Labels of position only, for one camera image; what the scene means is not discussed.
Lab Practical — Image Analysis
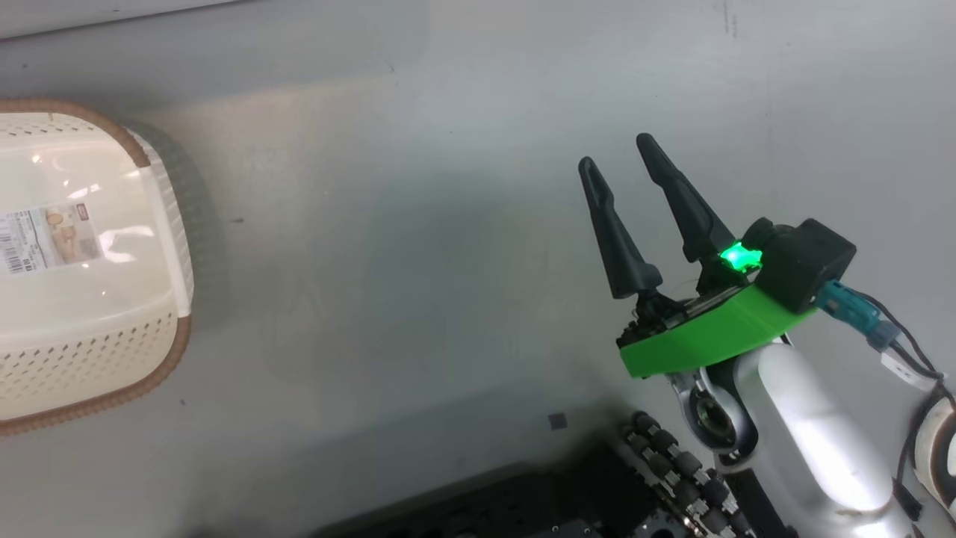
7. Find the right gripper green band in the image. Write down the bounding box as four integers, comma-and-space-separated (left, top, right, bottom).
578, 133, 815, 380

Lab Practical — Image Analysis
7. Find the cream perforated laundry basket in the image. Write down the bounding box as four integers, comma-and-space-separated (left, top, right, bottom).
0, 99, 195, 436

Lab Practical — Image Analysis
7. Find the product label sticker in basket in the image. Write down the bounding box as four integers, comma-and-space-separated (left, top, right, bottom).
0, 203, 102, 276

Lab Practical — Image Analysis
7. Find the right arm cable teal connector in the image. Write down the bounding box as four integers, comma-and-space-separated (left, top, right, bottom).
814, 280, 946, 389

